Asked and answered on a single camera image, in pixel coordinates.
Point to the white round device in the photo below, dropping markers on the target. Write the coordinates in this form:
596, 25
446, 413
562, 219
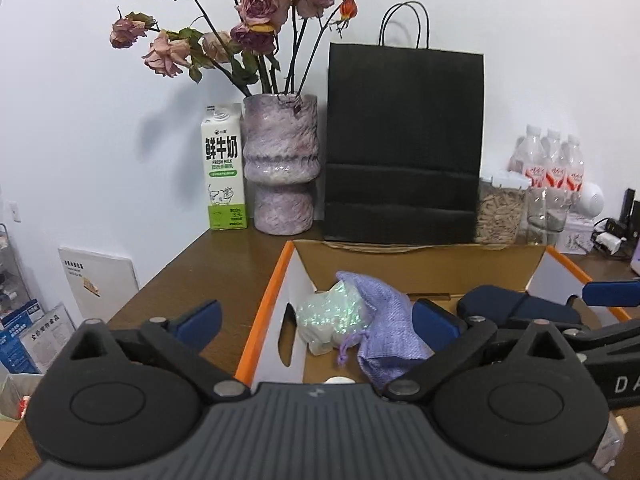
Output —
592, 200

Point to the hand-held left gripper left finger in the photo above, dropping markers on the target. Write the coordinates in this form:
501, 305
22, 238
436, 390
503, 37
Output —
200, 321

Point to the clear jar of seeds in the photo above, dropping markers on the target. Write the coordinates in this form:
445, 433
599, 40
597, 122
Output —
500, 215

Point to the dried pink roses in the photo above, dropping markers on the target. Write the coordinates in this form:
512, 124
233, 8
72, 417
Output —
260, 7

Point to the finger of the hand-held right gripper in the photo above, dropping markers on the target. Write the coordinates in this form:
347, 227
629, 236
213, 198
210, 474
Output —
612, 292
605, 337

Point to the small white round lid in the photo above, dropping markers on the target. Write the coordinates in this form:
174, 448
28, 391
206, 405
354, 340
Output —
340, 380

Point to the white printed box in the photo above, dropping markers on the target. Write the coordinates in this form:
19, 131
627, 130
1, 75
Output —
47, 337

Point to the black upright object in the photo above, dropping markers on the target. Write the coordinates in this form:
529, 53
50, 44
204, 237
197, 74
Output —
631, 207

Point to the red cardboard box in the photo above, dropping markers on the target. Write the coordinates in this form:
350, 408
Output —
295, 285

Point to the navy zip pouch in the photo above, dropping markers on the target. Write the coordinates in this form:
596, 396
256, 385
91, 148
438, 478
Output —
500, 302

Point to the purple cloth pouch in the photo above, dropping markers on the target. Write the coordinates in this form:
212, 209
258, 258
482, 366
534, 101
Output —
385, 330

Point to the clear water bottle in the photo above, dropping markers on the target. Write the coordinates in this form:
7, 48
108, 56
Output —
527, 157
554, 162
574, 167

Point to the white green milk carton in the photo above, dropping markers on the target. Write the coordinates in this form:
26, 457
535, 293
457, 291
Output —
222, 160

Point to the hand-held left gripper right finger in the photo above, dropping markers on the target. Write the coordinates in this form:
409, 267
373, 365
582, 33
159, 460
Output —
435, 322

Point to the purple marbled vase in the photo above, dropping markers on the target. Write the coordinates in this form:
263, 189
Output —
280, 170

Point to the iridescent plastic bag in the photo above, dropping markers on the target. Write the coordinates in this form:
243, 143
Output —
330, 315

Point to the clear drinking glass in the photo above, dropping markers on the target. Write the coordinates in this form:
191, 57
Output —
545, 220

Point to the white wall outlet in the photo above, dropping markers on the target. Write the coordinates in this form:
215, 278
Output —
12, 211

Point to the black paper bag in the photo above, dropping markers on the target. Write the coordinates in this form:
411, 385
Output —
400, 135

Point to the blue and white box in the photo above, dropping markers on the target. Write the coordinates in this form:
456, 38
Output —
17, 332

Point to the white power strip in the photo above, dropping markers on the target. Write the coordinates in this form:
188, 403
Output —
607, 241

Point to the white tin box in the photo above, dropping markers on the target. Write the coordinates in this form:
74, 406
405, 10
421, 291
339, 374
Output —
575, 235

